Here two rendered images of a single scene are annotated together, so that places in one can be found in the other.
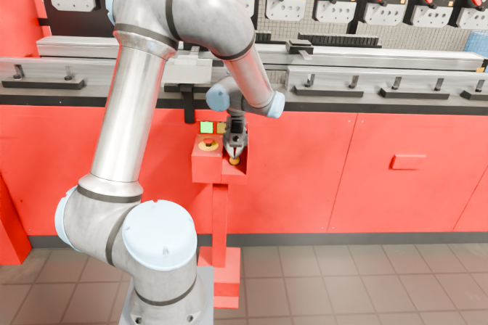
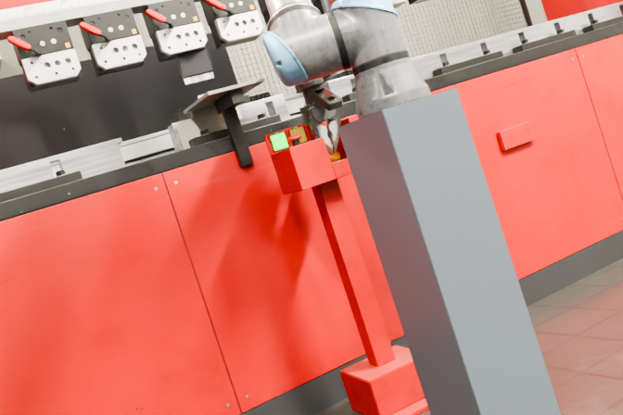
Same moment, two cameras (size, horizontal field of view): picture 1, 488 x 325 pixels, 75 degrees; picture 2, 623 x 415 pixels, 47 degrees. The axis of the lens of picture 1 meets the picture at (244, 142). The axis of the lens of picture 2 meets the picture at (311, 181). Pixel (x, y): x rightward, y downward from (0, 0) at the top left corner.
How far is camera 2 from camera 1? 137 cm
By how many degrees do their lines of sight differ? 35
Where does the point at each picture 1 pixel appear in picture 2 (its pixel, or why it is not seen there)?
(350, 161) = not seen: hidden behind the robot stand
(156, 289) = (387, 37)
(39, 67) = (13, 174)
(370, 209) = (520, 226)
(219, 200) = (341, 223)
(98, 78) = (98, 166)
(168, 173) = (241, 264)
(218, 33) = not seen: outside the picture
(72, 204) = (277, 30)
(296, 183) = not seen: hidden behind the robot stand
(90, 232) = (311, 27)
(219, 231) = (361, 281)
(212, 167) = (318, 157)
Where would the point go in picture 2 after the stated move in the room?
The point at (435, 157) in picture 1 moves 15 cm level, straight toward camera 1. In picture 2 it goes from (539, 122) to (541, 123)
